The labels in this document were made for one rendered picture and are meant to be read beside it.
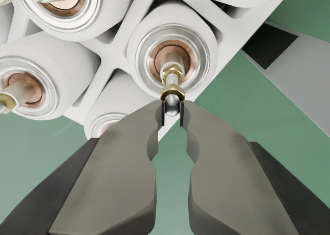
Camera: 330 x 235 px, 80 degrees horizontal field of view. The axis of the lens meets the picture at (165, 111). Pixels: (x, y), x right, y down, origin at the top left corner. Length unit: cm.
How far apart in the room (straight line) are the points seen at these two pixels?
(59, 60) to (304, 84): 27
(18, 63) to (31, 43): 3
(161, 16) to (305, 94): 17
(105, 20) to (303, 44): 24
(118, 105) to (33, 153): 55
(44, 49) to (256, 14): 25
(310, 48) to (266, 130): 35
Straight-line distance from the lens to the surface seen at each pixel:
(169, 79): 16
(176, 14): 20
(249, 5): 21
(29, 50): 25
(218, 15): 28
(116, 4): 21
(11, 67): 26
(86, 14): 21
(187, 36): 20
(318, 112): 24
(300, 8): 52
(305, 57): 30
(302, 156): 74
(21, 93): 25
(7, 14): 35
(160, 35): 20
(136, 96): 26
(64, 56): 27
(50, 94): 26
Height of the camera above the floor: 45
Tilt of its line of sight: 58 degrees down
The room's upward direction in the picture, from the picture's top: 177 degrees counter-clockwise
